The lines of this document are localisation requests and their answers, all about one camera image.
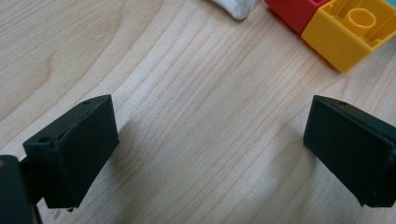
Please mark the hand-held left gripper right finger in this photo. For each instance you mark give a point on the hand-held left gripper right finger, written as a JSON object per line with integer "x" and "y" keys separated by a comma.
{"x": 351, "y": 149}

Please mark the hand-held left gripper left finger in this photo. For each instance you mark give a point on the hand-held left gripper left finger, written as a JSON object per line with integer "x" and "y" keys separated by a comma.
{"x": 74, "y": 152}

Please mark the yellow building block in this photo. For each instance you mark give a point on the yellow building block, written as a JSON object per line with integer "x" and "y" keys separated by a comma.
{"x": 333, "y": 40}

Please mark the red building block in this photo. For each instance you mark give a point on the red building block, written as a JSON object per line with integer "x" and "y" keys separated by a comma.
{"x": 289, "y": 12}

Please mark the clear plastic bag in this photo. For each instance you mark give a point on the clear plastic bag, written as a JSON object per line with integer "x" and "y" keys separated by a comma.
{"x": 238, "y": 9}

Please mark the teal building block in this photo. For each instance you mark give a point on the teal building block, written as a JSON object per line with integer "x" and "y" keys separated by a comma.
{"x": 391, "y": 1}

